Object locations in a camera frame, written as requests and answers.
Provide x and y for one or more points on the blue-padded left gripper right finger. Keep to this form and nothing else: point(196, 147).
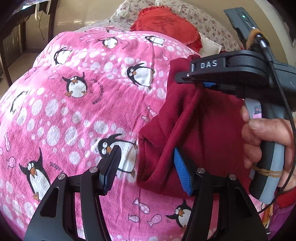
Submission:
point(222, 209)

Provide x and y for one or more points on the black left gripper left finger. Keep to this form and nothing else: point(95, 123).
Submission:
point(55, 217)

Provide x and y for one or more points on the dark red fleece garment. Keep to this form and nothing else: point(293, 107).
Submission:
point(204, 125)

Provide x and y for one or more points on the person's right hand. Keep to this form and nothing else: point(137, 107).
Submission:
point(276, 130)

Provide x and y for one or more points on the white square pillow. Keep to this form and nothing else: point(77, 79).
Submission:
point(209, 47)

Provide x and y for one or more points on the floral bed pillow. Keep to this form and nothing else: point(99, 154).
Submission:
point(127, 13)

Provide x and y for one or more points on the large red heart cushion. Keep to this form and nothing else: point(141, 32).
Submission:
point(161, 19)

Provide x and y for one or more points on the pink penguin blanket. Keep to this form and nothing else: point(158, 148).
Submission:
point(83, 87)

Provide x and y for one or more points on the dark wooden desk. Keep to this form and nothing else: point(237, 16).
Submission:
point(17, 21)

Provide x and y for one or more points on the black camera box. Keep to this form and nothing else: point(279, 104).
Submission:
point(242, 22)

